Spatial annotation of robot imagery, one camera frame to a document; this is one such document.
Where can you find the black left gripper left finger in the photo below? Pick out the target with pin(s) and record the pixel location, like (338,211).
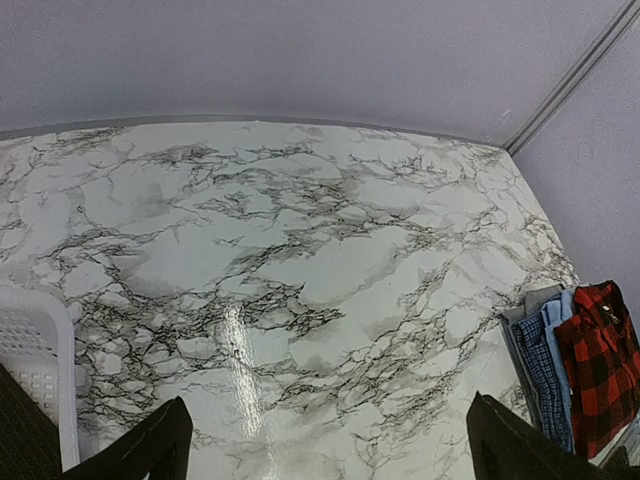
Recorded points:
(156,448)

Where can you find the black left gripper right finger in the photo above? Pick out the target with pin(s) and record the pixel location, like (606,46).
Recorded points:
(504,446)

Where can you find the black pinstriped long sleeve shirt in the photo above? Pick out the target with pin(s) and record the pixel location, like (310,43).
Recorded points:
(30,447)

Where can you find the blue checked folded shirt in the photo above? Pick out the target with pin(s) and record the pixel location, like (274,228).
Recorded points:
(531,345)

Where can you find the red black plaid shirt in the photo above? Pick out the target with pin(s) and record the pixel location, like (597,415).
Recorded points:
(600,351)

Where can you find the light blue folded shirt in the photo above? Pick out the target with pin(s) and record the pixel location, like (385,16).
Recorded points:
(555,313)

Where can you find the grey folded shirt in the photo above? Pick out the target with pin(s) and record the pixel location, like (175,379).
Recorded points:
(532,303)

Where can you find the white plastic laundry basket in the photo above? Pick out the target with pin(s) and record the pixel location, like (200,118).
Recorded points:
(37,349)

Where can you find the right aluminium corner post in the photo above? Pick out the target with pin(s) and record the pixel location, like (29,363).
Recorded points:
(575,76)

